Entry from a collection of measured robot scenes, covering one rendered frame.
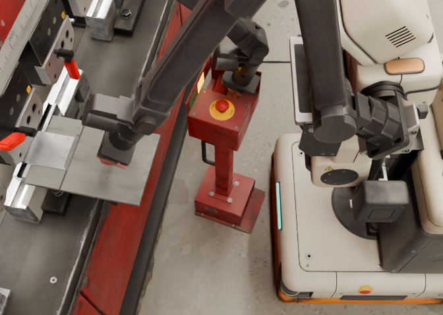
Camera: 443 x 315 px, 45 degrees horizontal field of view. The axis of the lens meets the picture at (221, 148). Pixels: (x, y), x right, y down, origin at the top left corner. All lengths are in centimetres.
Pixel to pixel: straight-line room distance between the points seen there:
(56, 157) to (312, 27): 70
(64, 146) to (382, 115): 70
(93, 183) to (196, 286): 102
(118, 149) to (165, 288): 111
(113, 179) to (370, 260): 104
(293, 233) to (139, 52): 83
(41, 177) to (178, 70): 51
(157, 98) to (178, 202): 136
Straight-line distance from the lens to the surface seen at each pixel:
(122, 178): 120
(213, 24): 77
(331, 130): 98
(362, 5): 102
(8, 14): 105
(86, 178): 122
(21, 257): 133
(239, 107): 154
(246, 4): 70
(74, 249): 130
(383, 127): 103
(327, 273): 189
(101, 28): 156
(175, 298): 213
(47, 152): 127
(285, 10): 285
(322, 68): 87
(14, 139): 105
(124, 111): 101
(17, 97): 111
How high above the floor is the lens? 207
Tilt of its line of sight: 62 degrees down
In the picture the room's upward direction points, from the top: straight up
